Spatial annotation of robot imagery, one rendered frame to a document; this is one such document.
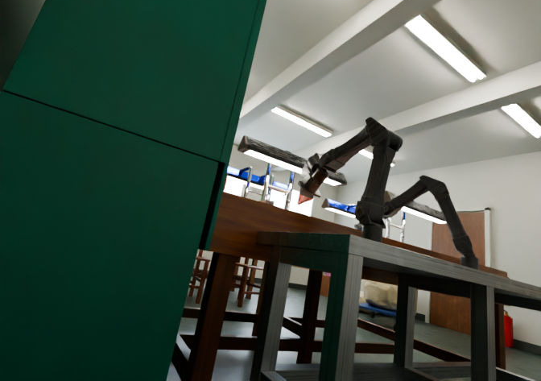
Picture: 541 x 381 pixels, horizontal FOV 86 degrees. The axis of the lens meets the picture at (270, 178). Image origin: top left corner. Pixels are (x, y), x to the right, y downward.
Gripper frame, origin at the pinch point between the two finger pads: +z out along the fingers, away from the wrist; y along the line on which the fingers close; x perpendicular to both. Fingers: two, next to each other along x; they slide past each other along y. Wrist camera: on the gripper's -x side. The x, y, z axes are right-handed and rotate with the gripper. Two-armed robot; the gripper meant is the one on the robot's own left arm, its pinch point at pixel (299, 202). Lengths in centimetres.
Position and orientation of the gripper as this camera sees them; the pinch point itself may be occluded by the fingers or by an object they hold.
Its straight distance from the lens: 131.5
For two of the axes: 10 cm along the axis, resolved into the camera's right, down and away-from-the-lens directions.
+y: -8.5, -2.8, -4.4
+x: 1.9, 6.2, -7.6
